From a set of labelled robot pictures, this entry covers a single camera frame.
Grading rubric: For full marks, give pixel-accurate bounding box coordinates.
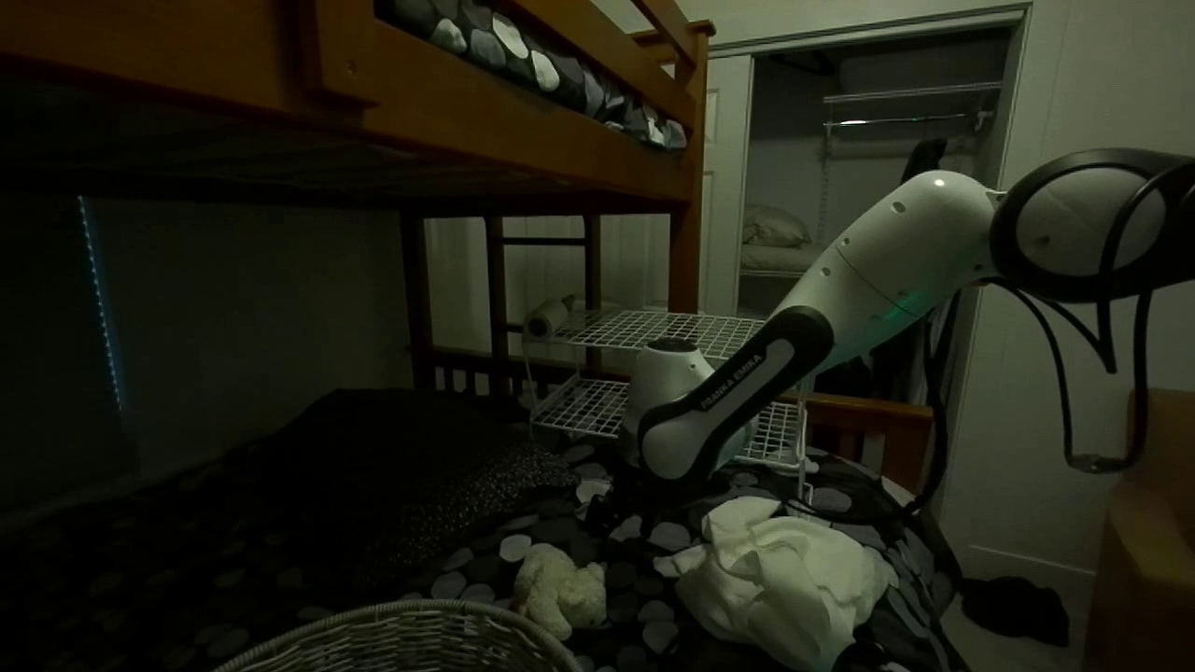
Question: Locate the woven wicker basket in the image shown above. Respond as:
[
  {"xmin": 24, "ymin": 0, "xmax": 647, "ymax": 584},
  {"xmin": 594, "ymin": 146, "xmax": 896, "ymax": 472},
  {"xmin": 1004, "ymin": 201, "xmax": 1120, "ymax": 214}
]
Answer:
[{"xmin": 214, "ymin": 599, "xmax": 584, "ymax": 672}]

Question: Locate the dark hanging garment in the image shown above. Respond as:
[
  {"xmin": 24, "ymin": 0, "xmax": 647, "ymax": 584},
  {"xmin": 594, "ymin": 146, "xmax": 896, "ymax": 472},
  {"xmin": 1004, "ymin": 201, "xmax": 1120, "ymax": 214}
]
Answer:
[{"xmin": 900, "ymin": 136, "xmax": 953, "ymax": 180}]

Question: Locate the dark cloth on floor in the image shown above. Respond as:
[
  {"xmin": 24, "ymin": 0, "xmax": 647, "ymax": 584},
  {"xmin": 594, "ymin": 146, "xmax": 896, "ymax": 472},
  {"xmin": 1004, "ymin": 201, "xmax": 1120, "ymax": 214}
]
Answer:
[{"xmin": 957, "ymin": 572, "xmax": 1073, "ymax": 649}]

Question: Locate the white folded bedding stack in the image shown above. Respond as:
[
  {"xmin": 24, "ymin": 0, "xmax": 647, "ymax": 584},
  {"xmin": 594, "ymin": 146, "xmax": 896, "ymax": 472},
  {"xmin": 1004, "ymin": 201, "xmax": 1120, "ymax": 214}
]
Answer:
[{"xmin": 738, "ymin": 243, "xmax": 836, "ymax": 282}]

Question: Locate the closet shelf with rod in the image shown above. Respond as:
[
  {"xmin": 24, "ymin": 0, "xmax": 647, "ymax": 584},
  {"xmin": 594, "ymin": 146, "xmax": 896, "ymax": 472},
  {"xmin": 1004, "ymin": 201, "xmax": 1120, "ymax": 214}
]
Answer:
[{"xmin": 816, "ymin": 79, "xmax": 1008, "ymax": 143}]

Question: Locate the cream teddy bear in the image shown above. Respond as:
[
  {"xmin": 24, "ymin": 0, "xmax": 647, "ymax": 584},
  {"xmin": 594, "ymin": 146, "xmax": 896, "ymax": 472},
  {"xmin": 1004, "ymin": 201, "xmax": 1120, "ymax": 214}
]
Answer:
[{"xmin": 511, "ymin": 542, "xmax": 611, "ymax": 645}]

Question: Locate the wooden bunk bed frame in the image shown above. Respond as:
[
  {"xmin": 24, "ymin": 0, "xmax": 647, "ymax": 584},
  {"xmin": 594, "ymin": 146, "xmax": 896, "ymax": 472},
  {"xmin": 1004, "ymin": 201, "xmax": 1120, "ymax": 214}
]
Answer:
[{"xmin": 0, "ymin": 0, "xmax": 942, "ymax": 501}]

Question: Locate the white crumpled cloth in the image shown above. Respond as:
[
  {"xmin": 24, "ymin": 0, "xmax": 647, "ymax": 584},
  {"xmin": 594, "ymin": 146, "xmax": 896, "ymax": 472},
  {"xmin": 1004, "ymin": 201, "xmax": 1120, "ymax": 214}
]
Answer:
[{"xmin": 667, "ymin": 493, "xmax": 900, "ymax": 672}]

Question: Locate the small pale object on rack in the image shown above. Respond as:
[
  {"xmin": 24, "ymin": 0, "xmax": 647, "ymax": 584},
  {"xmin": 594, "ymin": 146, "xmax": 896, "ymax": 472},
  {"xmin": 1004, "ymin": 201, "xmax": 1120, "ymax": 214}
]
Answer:
[{"xmin": 524, "ymin": 294, "xmax": 590, "ymax": 343}]

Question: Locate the pebble print bunk mattress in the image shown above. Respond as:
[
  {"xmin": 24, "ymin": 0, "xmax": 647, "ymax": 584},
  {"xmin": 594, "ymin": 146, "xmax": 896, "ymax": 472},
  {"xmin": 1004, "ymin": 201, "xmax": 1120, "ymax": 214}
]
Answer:
[{"xmin": 368, "ymin": 0, "xmax": 692, "ymax": 157}]

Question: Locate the white two-tier wire rack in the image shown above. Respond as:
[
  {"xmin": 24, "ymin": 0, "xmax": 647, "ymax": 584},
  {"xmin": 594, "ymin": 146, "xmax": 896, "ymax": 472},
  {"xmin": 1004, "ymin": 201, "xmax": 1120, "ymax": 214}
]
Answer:
[{"xmin": 528, "ymin": 304, "xmax": 816, "ymax": 506}]

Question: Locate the dark speckled blanket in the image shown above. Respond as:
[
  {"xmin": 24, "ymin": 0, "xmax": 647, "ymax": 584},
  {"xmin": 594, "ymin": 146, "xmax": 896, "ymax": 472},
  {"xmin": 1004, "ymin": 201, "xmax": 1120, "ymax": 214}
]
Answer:
[{"xmin": 0, "ymin": 385, "xmax": 580, "ymax": 672}]

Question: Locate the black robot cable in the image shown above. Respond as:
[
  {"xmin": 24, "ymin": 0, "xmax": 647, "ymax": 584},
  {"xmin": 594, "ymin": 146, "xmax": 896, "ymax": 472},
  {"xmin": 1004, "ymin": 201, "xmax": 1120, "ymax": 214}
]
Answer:
[{"xmin": 983, "ymin": 153, "xmax": 1195, "ymax": 478}]

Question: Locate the white pillow in closet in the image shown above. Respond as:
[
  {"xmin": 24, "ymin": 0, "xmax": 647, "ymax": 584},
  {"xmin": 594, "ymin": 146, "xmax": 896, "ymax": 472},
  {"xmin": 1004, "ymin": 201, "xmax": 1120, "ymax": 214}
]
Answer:
[{"xmin": 738, "ymin": 201, "xmax": 815, "ymax": 250}]

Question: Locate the brown cardboard box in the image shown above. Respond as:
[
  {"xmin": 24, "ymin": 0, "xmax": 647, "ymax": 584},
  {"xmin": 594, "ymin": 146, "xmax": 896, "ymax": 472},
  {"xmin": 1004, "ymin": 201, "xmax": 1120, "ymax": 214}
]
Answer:
[{"xmin": 1082, "ymin": 385, "xmax": 1195, "ymax": 672}]

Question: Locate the blue LED light strip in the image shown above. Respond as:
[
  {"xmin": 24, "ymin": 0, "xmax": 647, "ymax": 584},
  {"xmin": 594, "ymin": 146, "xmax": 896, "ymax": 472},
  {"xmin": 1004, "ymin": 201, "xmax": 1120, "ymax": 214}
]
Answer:
[{"xmin": 75, "ymin": 191, "xmax": 131, "ymax": 421}]

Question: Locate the pebble print bedspread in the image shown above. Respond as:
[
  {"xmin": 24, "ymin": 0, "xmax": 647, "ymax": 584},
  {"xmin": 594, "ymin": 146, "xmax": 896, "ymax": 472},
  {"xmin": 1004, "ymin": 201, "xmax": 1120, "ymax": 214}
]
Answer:
[{"xmin": 416, "ymin": 428, "xmax": 963, "ymax": 672}]

